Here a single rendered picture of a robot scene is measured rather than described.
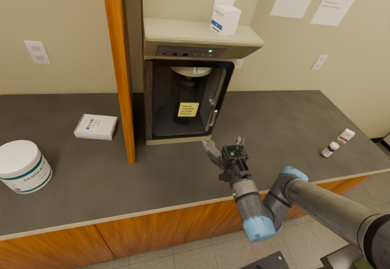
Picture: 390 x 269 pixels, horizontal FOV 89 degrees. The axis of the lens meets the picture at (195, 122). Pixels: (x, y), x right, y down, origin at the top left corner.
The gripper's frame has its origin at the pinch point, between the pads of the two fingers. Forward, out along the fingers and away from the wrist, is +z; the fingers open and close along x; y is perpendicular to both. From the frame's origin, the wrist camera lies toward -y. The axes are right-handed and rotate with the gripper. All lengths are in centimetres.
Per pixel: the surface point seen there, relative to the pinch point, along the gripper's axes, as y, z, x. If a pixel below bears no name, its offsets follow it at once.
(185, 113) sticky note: 0.7, 13.7, 11.2
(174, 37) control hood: 36.2, 3.6, 20.5
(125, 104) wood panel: 13.4, 5.7, 33.6
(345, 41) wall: 17, 59, -103
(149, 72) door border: 19.9, 13.6, 25.7
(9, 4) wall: 22, 57, 76
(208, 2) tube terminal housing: 41.5, 14.9, 10.0
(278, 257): -113, -33, -68
